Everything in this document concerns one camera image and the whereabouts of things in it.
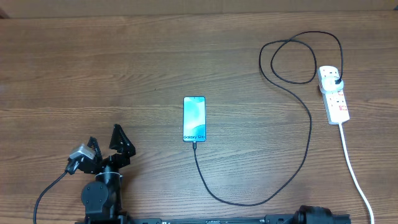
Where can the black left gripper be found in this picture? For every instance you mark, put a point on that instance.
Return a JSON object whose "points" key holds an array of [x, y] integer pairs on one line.
{"points": [[120, 160]]}

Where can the Samsung Galaxy smartphone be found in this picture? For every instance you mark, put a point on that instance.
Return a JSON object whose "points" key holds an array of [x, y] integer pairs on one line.
{"points": [[194, 119]]}

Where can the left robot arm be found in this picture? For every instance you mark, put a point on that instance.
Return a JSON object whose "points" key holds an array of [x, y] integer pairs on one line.
{"points": [[102, 197]]}

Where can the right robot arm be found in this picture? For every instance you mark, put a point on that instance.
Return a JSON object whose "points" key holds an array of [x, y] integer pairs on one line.
{"points": [[312, 215]]}

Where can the white charger plug adapter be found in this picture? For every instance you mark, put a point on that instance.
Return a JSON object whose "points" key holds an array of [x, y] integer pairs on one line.
{"points": [[330, 85]]}

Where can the white power extension strip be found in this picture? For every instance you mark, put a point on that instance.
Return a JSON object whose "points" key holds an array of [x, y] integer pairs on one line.
{"points": [[335, 103]]}

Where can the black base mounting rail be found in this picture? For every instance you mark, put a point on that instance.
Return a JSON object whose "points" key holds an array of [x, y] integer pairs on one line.
{"points": [[268, 219]]}

